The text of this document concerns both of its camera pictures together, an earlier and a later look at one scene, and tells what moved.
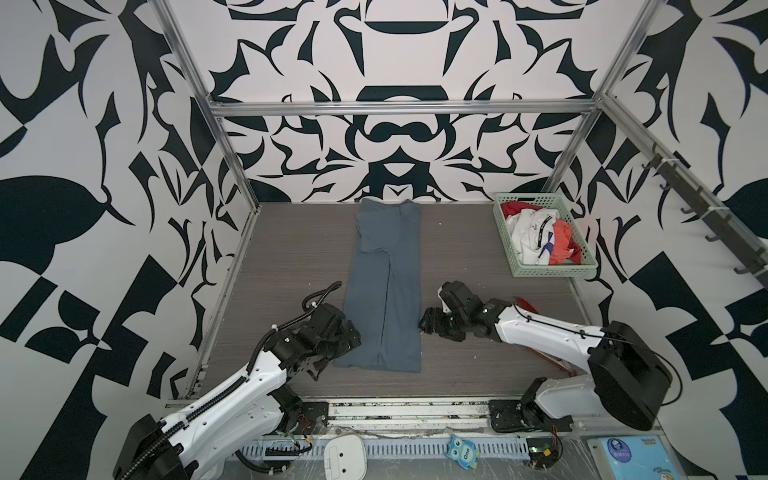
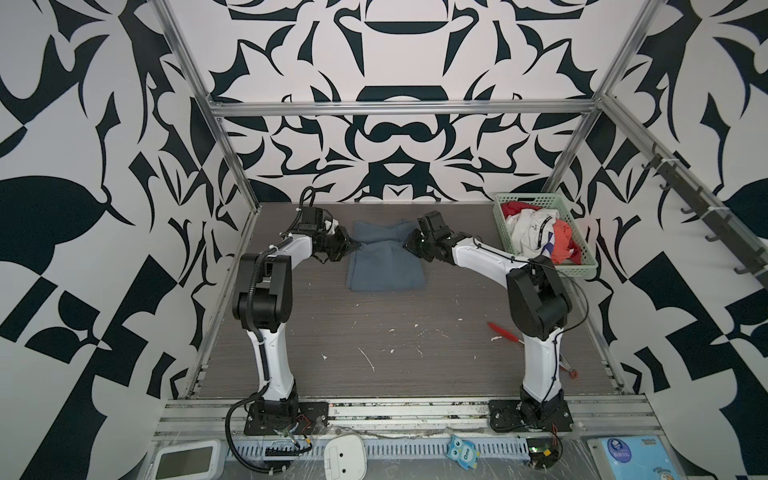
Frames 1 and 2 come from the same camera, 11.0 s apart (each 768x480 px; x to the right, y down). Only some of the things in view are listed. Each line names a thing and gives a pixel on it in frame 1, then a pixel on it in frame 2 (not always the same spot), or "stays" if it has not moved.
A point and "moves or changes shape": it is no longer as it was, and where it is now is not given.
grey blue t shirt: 383,299 moves or changes shape
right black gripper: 432,323 → 410,244
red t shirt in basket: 564,247 stays
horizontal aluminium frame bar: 402,108 stays
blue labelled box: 634,457 stays
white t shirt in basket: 532,233 stays
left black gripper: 344,344 → 348,244
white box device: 345,458 stays
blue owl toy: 463,451 stays
